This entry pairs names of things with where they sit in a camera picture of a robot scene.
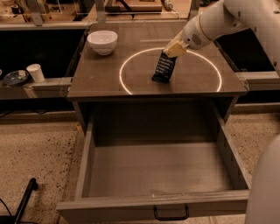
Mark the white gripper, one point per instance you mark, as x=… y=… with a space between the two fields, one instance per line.
x=192 y=34

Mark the blue rxbar blueberry wrapper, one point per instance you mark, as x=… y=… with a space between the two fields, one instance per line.
x=164 y=68

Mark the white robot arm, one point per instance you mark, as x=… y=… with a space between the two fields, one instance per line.
x=263 y=18

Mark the open grey top drawer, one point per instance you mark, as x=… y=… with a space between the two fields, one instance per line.
x=140 y=155

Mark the white ceramic bowl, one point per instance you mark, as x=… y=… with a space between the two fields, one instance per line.
x=102 y=42

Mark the right grey side shelf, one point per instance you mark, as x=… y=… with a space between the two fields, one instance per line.
x=259 y=81

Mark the low grey side shelf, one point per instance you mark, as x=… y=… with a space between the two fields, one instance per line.
x=49 y=88

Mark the white paper cup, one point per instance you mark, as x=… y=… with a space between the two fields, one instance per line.
x=36 y=72

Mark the cluttered background workbench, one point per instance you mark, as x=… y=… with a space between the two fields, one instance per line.
x=18 y=15

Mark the black pole on floor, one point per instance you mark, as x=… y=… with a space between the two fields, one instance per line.
x=17 y=217

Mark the black drawer handle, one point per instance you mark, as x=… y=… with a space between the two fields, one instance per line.
x=171 y=213

